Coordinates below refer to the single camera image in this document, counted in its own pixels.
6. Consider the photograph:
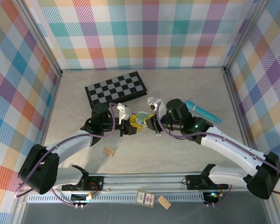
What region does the small black controller board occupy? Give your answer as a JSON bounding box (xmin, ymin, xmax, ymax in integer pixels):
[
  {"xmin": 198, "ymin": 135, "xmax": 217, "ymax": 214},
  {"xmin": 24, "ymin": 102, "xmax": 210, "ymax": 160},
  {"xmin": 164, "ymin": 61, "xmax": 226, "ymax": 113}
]
[
  {"xmin": 203, "ymin": 191, "xmax": 219, "ymax": 204},
  {"xmin": 71, "ymin": 193, "xmax": 96, "ymax": 203}
]

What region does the playing card deck box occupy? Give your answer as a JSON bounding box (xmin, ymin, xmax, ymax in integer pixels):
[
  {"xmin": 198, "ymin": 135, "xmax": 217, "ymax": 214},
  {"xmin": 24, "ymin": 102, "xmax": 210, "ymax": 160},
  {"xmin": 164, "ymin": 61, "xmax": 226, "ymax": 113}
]
[{"xmin": 135, "ymin": 190, "xmax": 156, "ymax": 208}]

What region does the teal pen shaped device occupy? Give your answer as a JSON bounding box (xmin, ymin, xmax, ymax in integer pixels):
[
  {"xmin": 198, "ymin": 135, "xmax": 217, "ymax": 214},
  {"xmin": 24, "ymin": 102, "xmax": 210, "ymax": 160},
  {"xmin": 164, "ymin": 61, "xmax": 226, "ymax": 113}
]
[{"xmin": 185, "ymin": 100, "xmax": 222, "ymax": 124}]

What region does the slotted grey cable duct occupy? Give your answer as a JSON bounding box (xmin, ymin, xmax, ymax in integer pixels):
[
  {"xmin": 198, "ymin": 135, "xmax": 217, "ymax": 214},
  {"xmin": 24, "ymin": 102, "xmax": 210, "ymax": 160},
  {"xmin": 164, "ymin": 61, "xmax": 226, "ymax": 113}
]
[{"xmin": 28, "ymin": 195, "xmax": 205, "ymax": 203}]

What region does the folding chessboard black grey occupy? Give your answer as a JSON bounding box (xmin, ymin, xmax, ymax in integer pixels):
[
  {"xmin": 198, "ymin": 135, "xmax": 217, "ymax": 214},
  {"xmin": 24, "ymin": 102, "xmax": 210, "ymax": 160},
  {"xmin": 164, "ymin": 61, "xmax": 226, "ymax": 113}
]
[{"xmin": 84, "ymin": 71, "xmax": 148, "ymax": 110}]

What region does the aluminium corner post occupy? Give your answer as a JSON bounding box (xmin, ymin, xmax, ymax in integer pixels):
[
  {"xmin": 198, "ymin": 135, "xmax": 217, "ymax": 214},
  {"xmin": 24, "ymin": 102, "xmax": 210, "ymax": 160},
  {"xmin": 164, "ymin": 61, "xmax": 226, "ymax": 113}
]
[
  {"xmin": 223, "ymin": 0, "xmax": 271, "ymax": 73},
  {"xmin": 20, "ymin": 0, "xmax": 63, "ymax": 77}
]

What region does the mint green earbud case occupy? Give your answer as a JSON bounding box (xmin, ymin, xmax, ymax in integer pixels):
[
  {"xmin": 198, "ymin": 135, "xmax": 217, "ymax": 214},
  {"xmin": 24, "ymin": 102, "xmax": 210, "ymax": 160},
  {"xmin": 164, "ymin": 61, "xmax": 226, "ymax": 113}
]
[{"xmin": 137, "ymin": 111, "xmax": 150, "ymax": 126}]

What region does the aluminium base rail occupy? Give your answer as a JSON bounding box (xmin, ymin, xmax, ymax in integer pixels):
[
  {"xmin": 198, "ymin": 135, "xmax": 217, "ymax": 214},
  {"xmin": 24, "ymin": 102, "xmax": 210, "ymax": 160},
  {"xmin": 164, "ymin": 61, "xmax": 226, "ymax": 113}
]
[{"xmin": 37, "ymin": 172, "xmax": 273, "ymax": 194}]

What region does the aluminium side rail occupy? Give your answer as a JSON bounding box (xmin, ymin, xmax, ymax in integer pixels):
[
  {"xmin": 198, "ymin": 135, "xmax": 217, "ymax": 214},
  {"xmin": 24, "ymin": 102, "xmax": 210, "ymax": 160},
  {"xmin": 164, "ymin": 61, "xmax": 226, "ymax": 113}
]
[
  {"xmin": 223, "ymin": 67, "xmax": 263, "ymax": 172},
  {"xmin": 34, "ymin": 72, "xmax": 63, "ymax": 164}
]

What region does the small wooden block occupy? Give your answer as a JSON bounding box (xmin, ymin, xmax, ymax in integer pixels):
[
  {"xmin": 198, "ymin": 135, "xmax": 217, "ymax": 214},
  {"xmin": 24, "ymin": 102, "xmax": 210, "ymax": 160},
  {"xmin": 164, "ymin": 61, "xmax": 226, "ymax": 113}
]
[
  {"xmin": 103, "ymin": 146, "xmax": 116, "ymax": 157},
  {"xmin": 157, "ymin": 196, "xmax": 172, "ymax": 210}
]

